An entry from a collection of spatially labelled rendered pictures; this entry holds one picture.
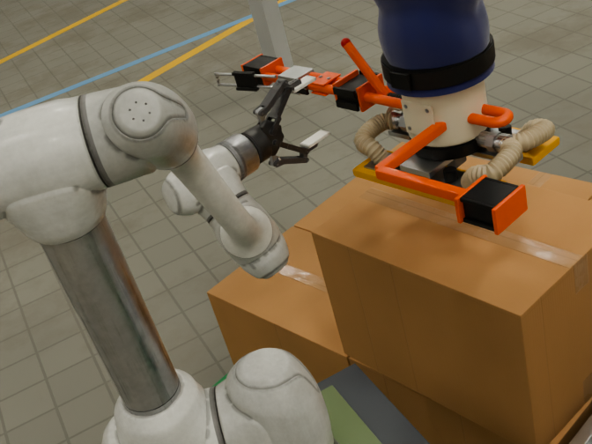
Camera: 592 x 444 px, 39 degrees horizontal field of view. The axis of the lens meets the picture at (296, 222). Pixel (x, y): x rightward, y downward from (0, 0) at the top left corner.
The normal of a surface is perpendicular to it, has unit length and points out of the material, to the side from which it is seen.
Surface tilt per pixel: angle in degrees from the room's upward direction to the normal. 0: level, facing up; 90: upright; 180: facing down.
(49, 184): 98
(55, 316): 0
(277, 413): 71
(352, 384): 0
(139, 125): 51
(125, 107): 57
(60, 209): 101
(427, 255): 0
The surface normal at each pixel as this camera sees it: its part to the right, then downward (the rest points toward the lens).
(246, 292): -0.23, -0.82
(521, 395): -0.72, 0.50
